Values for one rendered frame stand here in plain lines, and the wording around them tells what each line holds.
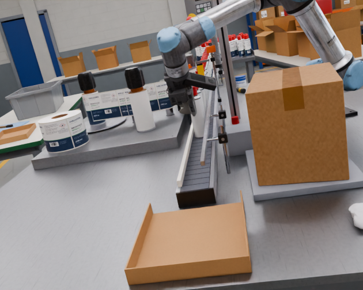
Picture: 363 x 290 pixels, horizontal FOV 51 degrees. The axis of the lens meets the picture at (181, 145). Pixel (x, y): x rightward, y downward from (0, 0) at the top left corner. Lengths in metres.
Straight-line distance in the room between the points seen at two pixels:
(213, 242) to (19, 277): 0.47
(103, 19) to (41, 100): 6.01
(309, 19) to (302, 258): 0.90
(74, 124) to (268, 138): 1.01
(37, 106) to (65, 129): 1.74
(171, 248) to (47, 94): 2.69
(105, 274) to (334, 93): 0.70
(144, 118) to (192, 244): 0.95
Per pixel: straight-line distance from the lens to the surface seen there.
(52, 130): 1.80
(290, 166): 1.08
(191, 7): 1.90
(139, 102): 1.76
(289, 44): 4.12
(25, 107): 3.54
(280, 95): 1.02
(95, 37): 9.36
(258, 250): 0.88
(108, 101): 2.05
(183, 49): 1.23
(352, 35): 3.42
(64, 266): 1.01
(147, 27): 9.29
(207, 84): 1.32
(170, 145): 1.62
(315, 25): 1.50
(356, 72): 1.60
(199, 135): 1.52
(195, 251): 0.91
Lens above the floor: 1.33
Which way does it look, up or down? 18 degrees down
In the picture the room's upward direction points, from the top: 12 degrees counter-clockwise
